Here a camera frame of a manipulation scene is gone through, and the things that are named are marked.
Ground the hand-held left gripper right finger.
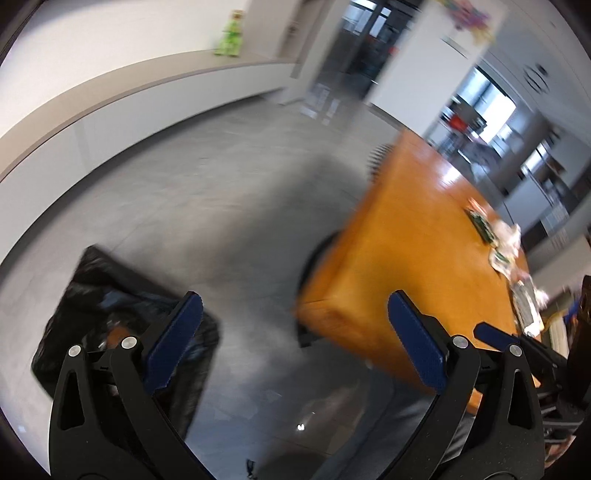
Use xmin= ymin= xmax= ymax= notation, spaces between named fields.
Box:
xmin=379 ymin=290 xmax=546 ymax=480

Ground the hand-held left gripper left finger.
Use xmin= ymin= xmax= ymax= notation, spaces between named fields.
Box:
xmin=48 ymin=291 xmax=218 ymax=480

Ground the cream ribbed pad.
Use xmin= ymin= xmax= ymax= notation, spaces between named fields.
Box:
xmin=544 ymin=308 xmax=574 ymax=358

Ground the colourful wall poster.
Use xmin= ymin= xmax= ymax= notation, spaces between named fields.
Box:
xmin=431 ymin=0 xmax=497 ymax=44

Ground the glass door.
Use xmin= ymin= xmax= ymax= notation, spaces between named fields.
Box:
xmin=314 ymin=0 xmax=419 ymax=104

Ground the white partition panel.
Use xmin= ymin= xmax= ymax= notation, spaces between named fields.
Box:
xmin=367 ymin=0 xmax=509 ymax=121

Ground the white crumpled plastic wrapper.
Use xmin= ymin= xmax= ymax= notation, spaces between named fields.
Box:
xmin=490 ymin=220 xmax=523 ymax=259

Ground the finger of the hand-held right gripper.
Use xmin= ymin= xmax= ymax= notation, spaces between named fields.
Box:
xmin=474 ymin=323 xmax=570 ymax=371

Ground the round wooden table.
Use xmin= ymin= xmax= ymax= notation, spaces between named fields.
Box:
xmin=295 ymin=129 xmax=543 ymax=411

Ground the grey flat packet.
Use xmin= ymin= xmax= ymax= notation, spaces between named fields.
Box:
xmin=510 ymin=277 xmax=546 ymax=337

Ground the black garbage bag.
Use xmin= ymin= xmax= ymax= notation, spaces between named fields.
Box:
xmin=31 ymin=246 xmax=220 ymax=446

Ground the green toy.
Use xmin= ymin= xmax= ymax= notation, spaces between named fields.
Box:
xmin=213 ymin=10 xmax=245 ymax=58

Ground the green flat packet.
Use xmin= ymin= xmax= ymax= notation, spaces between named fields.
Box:
xmin=467 ymin=198 xmax=498 ymax=244

